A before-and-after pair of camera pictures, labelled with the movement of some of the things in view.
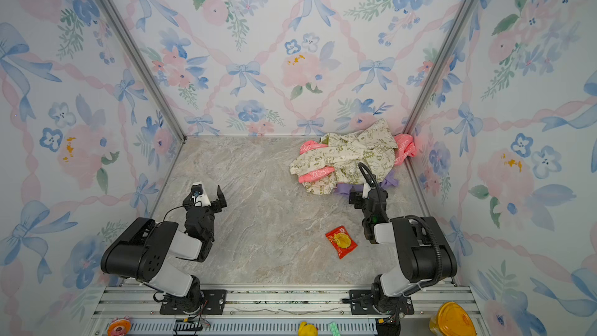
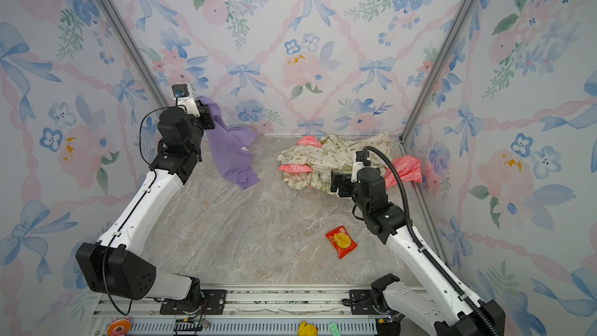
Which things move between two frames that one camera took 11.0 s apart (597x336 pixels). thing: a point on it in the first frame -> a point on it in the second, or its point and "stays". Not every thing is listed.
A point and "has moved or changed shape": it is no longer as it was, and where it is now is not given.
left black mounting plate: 211,302 stays
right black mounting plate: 361,303 stays
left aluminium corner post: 134,48 stays
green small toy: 334,329 stays
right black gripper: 357,198 -> 347,183
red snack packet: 341,241 stays
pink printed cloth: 406,150 -> 408,169
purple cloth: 343,189 has moved or changed shape
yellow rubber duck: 306,329 stays
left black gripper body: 214,208 -> 204,119
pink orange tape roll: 119,327 stays
